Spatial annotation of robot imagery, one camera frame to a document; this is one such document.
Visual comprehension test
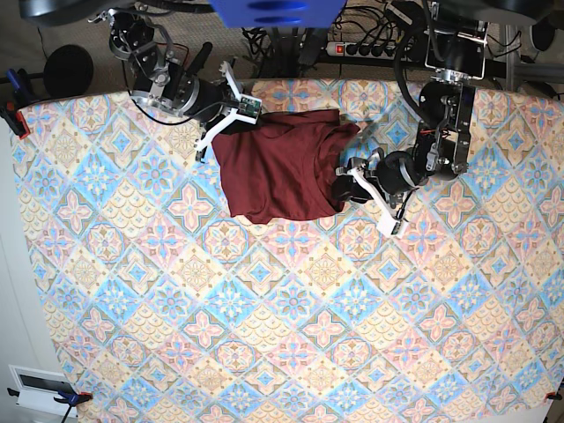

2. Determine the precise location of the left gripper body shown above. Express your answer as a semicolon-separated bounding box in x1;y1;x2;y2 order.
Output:
336;147;428;219

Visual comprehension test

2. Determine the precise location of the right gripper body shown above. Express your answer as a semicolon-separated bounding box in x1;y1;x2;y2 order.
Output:
189;60;247;162

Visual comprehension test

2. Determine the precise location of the dark red t-shirt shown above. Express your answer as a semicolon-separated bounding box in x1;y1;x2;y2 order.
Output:
212;109;360;225

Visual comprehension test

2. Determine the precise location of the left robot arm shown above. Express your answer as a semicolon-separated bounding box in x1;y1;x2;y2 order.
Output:
331;1;554;221

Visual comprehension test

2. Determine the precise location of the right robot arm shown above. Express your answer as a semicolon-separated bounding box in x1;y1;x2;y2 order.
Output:
19;1;261;160

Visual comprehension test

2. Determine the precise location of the white power strip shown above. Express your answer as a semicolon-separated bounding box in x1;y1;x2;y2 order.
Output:
325;41;395;59

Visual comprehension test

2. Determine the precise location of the black round stool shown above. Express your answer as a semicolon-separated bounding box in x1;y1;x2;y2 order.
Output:
43;45;93;99

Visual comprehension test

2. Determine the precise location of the blue orange clamp upper left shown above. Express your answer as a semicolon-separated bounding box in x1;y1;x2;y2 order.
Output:
1;69;32;139

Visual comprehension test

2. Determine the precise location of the blue orange clamp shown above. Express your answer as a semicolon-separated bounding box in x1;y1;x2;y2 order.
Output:
7;388;93;406
1;69;32;139

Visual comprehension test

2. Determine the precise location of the patterned tablecloth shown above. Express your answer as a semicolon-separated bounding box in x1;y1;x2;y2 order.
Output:
11;90;563;422

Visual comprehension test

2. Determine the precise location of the orange clamp lower right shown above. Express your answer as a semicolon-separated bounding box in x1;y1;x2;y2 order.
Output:
545;392;563;401

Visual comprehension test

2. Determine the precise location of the blue orange clamp lower left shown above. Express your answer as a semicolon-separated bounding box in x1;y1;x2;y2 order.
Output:
7;388;93;406

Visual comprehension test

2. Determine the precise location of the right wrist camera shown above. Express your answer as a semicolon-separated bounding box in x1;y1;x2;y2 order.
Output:
237;94;263;123

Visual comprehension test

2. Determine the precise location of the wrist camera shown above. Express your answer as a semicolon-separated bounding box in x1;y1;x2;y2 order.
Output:
376;214;409;238
237;94;263;123

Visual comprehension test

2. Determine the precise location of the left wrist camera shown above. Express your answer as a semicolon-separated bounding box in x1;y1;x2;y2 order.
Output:
376;214;409;238

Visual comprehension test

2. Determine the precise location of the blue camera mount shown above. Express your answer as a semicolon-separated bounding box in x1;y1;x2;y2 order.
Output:
209;0;346;28

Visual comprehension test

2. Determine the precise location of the white wall vent box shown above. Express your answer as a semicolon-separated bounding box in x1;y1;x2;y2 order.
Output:
8;365;73;417

